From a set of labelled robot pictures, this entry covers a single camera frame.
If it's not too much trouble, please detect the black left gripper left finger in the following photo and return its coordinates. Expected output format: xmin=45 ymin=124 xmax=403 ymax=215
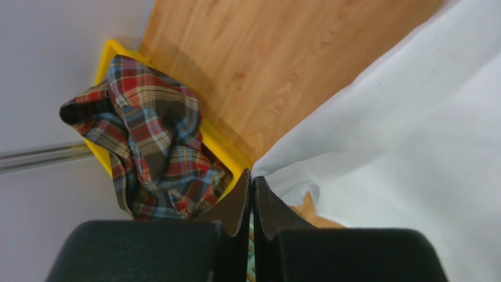
xmin=47 ymin=169 xmax=251 ymax=281

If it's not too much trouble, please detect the multicolour plaid shirt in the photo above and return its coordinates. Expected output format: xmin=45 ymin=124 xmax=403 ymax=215
xmin=59 ymin=55 xmax=232 ymax=220

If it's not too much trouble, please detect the left aluminium corner post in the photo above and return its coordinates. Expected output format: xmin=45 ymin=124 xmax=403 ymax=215
xmin=1 ymin=142 xmax=94 ymax=175

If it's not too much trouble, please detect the white long sleeve shirt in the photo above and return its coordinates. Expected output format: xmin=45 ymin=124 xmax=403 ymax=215
xmin=252 ymin=1 xmax=500 ymax=281

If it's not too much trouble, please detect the yellow plastic bin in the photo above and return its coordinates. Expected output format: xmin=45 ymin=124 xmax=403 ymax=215
xmin=84 ymin=39 xmax=253 ymax=197

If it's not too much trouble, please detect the green mesh file rack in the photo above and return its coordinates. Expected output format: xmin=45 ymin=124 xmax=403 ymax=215
xmin=246 ymin=222 xmax=256 ymax=282

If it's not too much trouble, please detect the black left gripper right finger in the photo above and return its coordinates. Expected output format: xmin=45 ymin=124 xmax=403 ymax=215
xmin=252 ymin=177 xmax=447 ymax=281

